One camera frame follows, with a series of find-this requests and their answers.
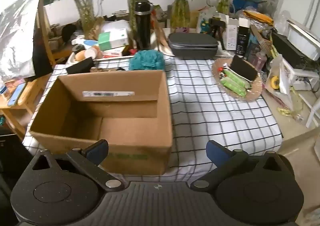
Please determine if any white jar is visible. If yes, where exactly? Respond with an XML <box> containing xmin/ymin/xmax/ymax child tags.
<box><xmin>84</xmin><ymin>48</ymin><xmax>100</xmax><ymax>59</ymax></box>

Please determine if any yellow orange cloth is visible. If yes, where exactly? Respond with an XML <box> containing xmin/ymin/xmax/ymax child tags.
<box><xmin>242</xmin><ymin>10</ymin><xmax>274</xmax><ymax>26</ymax></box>

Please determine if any black carton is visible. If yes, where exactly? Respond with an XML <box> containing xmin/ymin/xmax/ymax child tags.
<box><xmin>236</xmin><ymin>17</ymin><xmax>250</xmax><ymax>56</ymax></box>

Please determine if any brown cardboard box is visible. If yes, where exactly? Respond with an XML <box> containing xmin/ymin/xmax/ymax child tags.
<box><xmin>29</xmin><ymin>70</ymin><xmax>173</xmax><ymax>176</ymax></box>

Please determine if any white carton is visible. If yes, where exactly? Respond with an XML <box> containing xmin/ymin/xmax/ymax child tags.
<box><xmin>226</xmin><ymin>17</ymin><xmax>239</xmax><ymax>50</ymax></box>

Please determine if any white appliance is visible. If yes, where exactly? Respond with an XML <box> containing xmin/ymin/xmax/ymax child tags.
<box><xmin>291</xmin><ymin>67</ymin><xmax>313</xmax><ymax>91</ymax></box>

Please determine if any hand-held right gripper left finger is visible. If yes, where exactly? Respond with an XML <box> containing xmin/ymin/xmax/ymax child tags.
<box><xmin>30</xmin><ymin>139</ymin><xmax>125</xmax><ymax>193</ymax></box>

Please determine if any silver foil sheet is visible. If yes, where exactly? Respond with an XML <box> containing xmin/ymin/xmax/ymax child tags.
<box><xmin>0</xmin><ymin>0</ymin><xmax>44</xmax><ymax>81</ymax></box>

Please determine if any wooden chair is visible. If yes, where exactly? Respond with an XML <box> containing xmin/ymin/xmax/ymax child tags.
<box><xmin>0</xmin><ymin>73</ymin><xmax>50</xmax><ymax>139</ymax></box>

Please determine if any black box device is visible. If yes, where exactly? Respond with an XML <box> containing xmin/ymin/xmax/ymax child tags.
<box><xmin>271</xmin><ymin>31</ymin><xmax>313</xmax><ymax>69</ymax></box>

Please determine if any colourful printed bag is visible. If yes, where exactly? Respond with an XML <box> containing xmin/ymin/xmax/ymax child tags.
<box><xmin>196</xmin><ymin>7</ymin><xmax>220</xmax><ymax>34</ymax></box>

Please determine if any white plastic container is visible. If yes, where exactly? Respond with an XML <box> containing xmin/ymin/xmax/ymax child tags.
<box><xmin>286</xmin><ymin>20</ymin><xmax>320</xmax><ymax>61</ymax></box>

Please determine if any black round object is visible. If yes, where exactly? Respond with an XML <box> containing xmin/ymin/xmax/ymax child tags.
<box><xmin>61</xmin><ymin>24</ymin><xmax>77</xmax><ymax>43</ymax></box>

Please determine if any green white tissue box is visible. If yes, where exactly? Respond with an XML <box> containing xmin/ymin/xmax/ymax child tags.
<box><xmin>98</xmin><ymin>28</ymin><xmax>129</xmax><ymax>51</ymax></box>

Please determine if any cream plastic tray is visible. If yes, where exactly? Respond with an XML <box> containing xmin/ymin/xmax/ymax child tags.
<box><xmin>66</xmin><ymin>41</ymin><xmax>140</xmax><ymax>65</ymax></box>

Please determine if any grey zip case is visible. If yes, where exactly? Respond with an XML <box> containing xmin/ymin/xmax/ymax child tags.
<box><xmin>167</xmin><ymin>32</ymin><xmax>219</xmax><ymax>60</ymax></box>

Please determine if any smartphone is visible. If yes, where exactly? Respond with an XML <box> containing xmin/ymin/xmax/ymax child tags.
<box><xmin>7</xmin><ymin>83</ymin><xmax>27</xmax><ymax>106</ymax></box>

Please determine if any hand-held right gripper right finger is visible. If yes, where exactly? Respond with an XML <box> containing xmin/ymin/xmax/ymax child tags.
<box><xmin>190</xmin><ymin>140</ymin><xmax>288</xmax><ymax>193</ymax></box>

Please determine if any red white flat box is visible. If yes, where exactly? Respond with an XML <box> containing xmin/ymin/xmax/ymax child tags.
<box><xmin>102</xmin><ymin>47</ymin><xmax>125</xmax><ymax>58</ymax></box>

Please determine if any black rectangular pouch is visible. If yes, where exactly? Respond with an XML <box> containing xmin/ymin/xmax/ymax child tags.
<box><xmin>230</xmin><ymin>55</ymin><xmax>258</xmax><ymax>82</ymax></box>

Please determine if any black thermos bottle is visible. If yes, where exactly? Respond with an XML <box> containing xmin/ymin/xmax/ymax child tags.
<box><xmin>134</xmin><ymin>0</ymin><xmax>154</xmax><ymax>50</ymax></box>

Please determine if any white black checkered tablecloth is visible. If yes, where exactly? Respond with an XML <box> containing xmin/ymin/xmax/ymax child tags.
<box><xmin>22</xmin><ymin>53</ymin><xmax>284</xmax><ymax>176</ymax></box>

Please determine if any white tissue pack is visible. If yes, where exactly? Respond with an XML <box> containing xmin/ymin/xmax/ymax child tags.
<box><xmin>101</xmin><ymin>21</ymin><xmax>128</xmax><ymax>34</ymax></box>

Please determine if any brown patterned scrunchie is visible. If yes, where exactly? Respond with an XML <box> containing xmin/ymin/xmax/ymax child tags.
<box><xmin>90</xmin><ymin>66</ymin><xmax>125</xmax><ymax>73</ymax></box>

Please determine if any black wallet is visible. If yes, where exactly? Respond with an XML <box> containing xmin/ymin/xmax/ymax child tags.
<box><xmin>67</xmin><ymin>56</ymin><xmax>94</xmax><ymax>74</ymax></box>

